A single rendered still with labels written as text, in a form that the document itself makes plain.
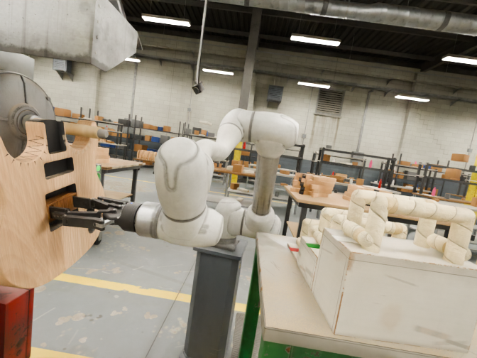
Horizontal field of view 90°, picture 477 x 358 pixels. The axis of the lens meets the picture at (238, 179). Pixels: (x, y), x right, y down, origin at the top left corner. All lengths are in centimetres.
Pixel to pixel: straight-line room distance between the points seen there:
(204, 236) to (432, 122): 1410
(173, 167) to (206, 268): 104
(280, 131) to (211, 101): 1112
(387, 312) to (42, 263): 77
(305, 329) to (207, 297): 101
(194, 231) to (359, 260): 34
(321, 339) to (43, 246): 65
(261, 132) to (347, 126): 1166
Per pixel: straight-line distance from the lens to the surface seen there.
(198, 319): 161
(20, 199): 68
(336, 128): 1239
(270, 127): 97
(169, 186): 48
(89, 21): 63
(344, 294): 55
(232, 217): 136
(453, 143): 1499
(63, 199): 77
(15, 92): 88
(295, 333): 56
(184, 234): 58
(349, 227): 58
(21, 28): 71
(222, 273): 143
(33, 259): 75
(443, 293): 64
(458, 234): 63
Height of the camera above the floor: 125
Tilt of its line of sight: 6 degrees down
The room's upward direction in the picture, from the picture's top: 8 degrees clockwise
